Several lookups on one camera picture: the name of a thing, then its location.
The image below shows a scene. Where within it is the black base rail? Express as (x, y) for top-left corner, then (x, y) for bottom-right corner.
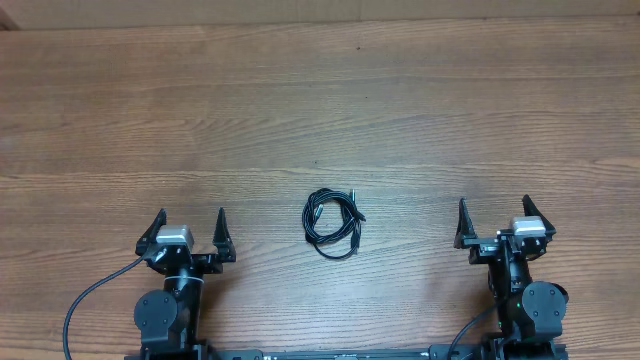
(124, 342), (569, 360)

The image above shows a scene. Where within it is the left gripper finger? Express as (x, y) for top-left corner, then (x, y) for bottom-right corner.
(135, 208), (167, 255)
(212, 208), (236, 263)

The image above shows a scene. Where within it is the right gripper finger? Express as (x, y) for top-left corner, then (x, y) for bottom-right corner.
(522, 194), (556, 239)
(454, 198), (477, 249)

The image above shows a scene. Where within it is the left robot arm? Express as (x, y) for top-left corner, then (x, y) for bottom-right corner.
(133, 209), (236, 359)

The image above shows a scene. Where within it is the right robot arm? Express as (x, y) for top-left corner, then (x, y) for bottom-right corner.
(446, 195), (569, 360)

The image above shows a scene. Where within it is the thick black usb cable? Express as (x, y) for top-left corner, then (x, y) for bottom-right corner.
(301, 187), (367, 261)

